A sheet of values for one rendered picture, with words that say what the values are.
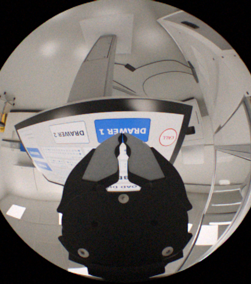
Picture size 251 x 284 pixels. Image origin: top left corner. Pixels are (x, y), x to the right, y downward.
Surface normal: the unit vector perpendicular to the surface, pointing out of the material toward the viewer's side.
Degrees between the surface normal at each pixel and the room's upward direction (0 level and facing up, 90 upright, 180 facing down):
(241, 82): 90
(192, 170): 90
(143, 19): 0
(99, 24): 3
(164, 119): 50
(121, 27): 3
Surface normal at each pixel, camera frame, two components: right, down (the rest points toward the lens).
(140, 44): 0.03, 0.99
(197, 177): -0.81, -0.04
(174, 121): 0.03, 0.54
